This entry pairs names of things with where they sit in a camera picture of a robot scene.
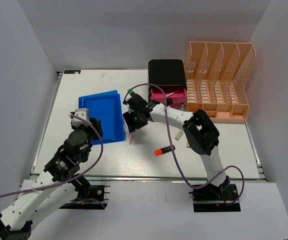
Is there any clear pen with blue ink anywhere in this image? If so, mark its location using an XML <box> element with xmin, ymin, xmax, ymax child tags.
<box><xmin>123</xmin><ymin>124</ymin><xmax>127</xmax><ymax>141</ymax></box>

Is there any pink clear highlighter pen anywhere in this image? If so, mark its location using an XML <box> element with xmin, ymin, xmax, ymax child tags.
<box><xmin>129</xmin><ymin>133</ymin><xmax>135</xmax><ymax>145</ymax></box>

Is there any orange cap black highlighter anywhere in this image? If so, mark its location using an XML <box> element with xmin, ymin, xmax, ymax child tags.
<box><xmin>154</xmin><ymin>145</ymin><xmax>176</xmax><ymax>156</ymax></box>

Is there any orange clear highlighter pen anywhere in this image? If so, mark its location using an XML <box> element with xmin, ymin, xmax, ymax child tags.
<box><xmin>166</xmin><ymin>90</ymin><xmax>180</xmax><ymax>98</ymax></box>

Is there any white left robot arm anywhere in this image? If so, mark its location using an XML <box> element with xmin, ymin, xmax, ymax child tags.
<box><xmin>0</xmin><ymin>112</ymin><xmax>103</xmax><ymax>240</ymax></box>

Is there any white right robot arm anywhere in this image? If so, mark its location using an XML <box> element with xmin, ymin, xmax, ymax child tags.
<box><xmin>123</xmin><ymin>92</ymin><xmax>230</xmax><ymax>200</ymax></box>

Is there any blue plastic document case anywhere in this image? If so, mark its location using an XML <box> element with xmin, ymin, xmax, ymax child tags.
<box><xmin>78</xmin><ymin>90</ymin><xmax>125</xmax><ymax>144</ymax></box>

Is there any green cap black highlighter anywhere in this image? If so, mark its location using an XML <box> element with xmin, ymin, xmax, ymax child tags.
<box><xmin>127</xmin><ymin>89</ymin><xmax>135</xmax><ymax>96</ymax></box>

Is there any grey white eraser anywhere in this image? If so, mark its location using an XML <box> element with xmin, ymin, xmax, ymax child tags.
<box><xmin>175</xmin><ymin>131</ymin><xmax>183</xmax><ymax>141</ymax></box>

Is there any black pink drawer organizer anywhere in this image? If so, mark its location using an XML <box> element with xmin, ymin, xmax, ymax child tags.
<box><xmin>148</xmin><ymin>59</ymin><xmax>188</xmax><ymax>108</ymax></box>

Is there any black label sticker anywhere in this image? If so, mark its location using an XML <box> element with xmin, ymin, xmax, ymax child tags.
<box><xmin>63</xmin><ymin>69</ymin><xmax>81</xmax><ymax>74</ymax></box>

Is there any peach plastic file organizer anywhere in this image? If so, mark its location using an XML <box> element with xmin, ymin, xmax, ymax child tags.
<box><xmin>184</xmin><ymin>41</ymin><xmax>256</xmax><ymax>124</ymax></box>

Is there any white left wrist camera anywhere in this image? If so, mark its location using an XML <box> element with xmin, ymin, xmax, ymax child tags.
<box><xmin>69</xmin><ymin>108</ymin><xmax>89</xmax><ymax>128</ymax></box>

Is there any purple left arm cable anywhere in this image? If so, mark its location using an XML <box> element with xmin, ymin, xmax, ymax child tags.
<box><xmin>0</xmin><ymin>114</ymin><xmax>104</xmax><ymax>236</ymax></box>

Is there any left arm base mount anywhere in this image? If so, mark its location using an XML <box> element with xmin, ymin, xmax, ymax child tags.
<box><xmin>60</xmin><ymin>185</ymin><xmax>110</xmax><ymax>210</ymax></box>

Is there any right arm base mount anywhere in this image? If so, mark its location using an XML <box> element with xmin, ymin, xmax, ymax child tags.
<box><xmin>189</xmin><ymin>184</ymin><xmax>241</xmax><ymax>213</ymax></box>

